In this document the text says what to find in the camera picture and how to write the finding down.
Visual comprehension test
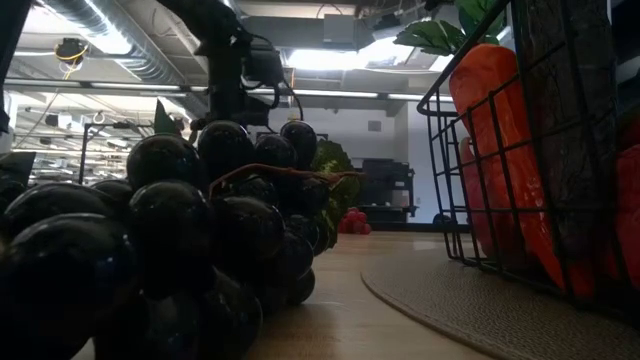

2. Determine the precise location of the long horizontal light bar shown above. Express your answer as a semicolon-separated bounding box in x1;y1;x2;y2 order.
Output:
0;76;454;105

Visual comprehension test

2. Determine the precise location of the black wire basket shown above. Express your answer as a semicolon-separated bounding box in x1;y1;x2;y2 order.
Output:
416;0;640;321

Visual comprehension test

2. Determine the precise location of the round beige placemat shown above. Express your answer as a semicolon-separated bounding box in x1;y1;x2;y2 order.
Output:
360;248;640;360

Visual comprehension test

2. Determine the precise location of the black ceiling device yellow cable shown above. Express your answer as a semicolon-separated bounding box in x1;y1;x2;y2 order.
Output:
53;37;91;67

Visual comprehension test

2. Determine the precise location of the black aluminium table frame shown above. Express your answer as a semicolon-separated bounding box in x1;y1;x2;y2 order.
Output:
367;221;451;233

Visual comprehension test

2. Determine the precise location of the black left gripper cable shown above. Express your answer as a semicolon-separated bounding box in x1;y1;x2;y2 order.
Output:
269;74;305;122

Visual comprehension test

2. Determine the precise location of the black equipment rack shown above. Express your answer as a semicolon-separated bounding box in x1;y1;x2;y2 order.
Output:
360;158;418;225

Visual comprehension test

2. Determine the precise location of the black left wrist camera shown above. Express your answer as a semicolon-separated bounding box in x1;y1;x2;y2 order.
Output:
243;40;287;87

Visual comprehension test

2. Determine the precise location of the black grape bunch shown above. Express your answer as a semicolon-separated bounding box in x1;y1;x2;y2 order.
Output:
0;118;369;360

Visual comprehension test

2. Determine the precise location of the large round silver duct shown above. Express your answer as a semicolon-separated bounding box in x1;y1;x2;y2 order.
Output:
29;0;221;121

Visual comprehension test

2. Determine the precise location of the dark purple eggplant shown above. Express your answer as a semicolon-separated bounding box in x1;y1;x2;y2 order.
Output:
517;0;619;264

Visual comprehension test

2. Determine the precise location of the dark flat monitor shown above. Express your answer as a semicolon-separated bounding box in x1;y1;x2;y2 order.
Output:
0;151;37;187

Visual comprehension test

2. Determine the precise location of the orange carrot with green leaves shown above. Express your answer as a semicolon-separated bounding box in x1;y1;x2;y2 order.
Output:
393;0;599;302

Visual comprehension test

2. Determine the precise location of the dark red grape bunch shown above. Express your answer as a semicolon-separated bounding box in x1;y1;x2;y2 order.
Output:
339;206;374;236

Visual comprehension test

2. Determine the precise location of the grey rectangular duct box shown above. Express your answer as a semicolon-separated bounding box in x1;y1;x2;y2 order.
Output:
322;13;362;50

